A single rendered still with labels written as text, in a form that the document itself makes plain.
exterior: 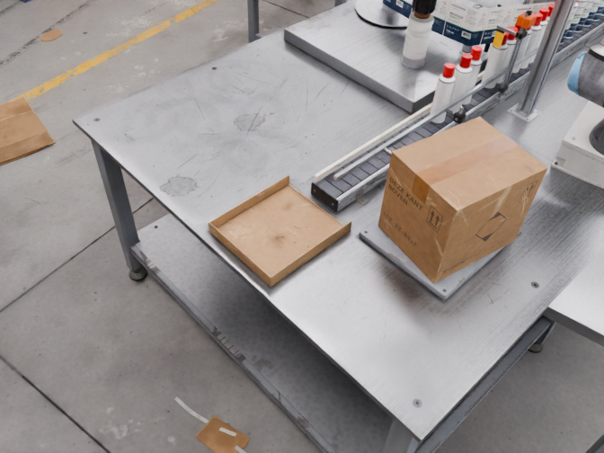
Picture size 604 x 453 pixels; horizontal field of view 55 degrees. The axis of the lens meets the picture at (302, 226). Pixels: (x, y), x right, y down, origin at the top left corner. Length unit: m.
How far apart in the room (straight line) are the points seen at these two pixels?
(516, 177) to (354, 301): 0.50
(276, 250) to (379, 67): 0.94
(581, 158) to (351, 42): 0.96
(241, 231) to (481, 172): 0.66
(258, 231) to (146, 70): 2.44
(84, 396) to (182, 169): 0.99
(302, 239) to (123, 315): 1.14
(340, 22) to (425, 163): 1.19
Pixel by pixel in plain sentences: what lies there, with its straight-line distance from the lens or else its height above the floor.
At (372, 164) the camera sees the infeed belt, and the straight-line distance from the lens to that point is 1.79.
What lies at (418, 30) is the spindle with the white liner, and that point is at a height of 1.03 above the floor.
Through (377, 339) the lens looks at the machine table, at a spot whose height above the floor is 0.83.
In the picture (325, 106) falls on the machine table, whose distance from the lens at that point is 2.10.
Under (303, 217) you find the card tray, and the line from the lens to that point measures 1.67.
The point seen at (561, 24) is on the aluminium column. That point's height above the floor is 1.18.
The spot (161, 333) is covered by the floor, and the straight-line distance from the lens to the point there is 2.46.
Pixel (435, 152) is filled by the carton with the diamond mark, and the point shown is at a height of 1.12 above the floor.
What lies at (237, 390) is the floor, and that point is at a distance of 2.30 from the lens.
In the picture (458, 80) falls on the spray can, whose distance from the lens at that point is 2.00.
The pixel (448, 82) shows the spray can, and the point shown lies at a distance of 1.92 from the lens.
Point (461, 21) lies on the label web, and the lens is 2.37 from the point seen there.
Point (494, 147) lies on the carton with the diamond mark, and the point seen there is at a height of 1.12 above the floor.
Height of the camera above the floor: 2.03
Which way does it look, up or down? 47 degrees down
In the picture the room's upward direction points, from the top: 3 degrees clockwise
